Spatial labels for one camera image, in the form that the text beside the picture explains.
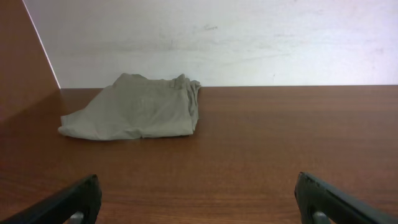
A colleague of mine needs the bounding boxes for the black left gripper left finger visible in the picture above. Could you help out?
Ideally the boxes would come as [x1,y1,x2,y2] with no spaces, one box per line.
[1,174,102,224]

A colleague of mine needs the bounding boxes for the folded khaki shorts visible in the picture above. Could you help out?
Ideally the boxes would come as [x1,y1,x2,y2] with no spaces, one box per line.
[58,73,201,141]

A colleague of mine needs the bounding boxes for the wooden side panel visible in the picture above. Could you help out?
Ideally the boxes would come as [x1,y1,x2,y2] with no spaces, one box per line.
[1,0,59,121]

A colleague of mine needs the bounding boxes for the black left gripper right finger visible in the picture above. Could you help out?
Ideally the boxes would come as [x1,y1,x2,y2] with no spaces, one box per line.
[294,172,397,224]

